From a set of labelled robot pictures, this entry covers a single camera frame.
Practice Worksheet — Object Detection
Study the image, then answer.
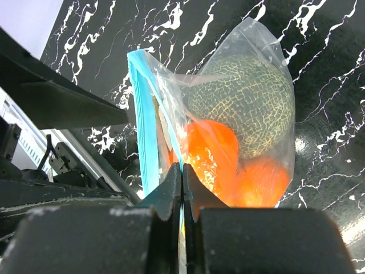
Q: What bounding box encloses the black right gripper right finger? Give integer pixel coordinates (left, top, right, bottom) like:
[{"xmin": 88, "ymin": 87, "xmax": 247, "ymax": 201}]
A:
[{"xmin": 182, "ymin": 164, "xmax": 355, "ymax": 273}]

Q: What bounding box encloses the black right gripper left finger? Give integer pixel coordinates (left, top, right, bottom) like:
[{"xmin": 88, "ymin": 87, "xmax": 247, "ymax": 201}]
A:
[{"xmin": 1, "ymin": 163, "xmax": 182, "ymax": 273}]

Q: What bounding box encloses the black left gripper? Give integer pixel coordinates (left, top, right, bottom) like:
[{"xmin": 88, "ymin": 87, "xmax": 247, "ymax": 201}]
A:
[{"xmin": 1, "ymin": 30, "xmax": 128, "ymax": 187}]

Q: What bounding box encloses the clear blue-zip food bag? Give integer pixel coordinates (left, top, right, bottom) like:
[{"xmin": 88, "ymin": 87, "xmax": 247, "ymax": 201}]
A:
[{"xmin": 127, "ymin": 17, "xmax": 295, "ymax": 207}]

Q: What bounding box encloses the orange fake tomato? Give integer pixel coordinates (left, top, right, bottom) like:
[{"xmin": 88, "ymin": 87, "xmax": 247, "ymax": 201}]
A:
[{"xmin": 184, "ymin": 119, "xmax": 239, "ymax": 206}]

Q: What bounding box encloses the green netted fake melon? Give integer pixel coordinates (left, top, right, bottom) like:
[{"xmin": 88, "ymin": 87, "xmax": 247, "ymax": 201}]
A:
[{"xmin": 183, "ymin": 55, "xmax": 295, "ymax": 159}]

